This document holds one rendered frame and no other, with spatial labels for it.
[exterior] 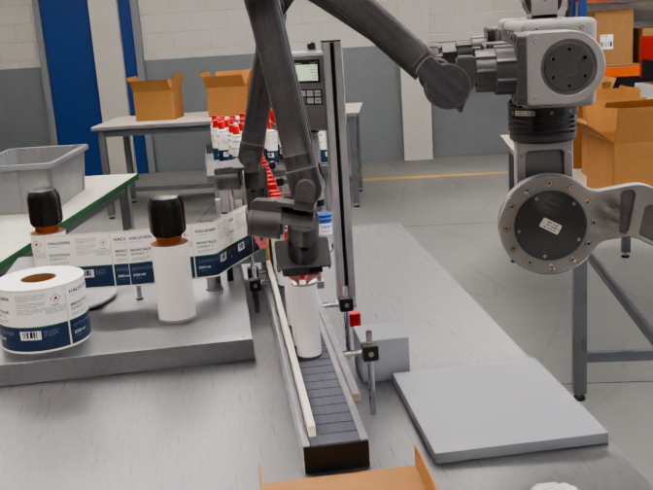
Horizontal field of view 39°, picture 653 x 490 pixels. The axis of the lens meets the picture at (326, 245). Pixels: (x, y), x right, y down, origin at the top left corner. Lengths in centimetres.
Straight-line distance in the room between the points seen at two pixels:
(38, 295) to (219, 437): 59
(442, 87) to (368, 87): 823
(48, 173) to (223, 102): 383
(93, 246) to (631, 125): 206
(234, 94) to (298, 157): 618
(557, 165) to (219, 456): 87
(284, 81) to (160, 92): 630
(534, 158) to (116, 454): 98
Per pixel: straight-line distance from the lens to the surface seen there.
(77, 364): 208
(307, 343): 188
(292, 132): 162
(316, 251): 170
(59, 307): 211
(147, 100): 794
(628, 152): 363
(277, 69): 162
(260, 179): 225
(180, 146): 1014
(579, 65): 161
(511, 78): 160
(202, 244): 239
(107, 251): 240
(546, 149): 189
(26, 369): 210
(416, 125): 975
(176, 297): 218
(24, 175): 418
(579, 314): 372
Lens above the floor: 156
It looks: 14 degrees down
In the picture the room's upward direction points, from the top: 4 degrees counter-clockwise
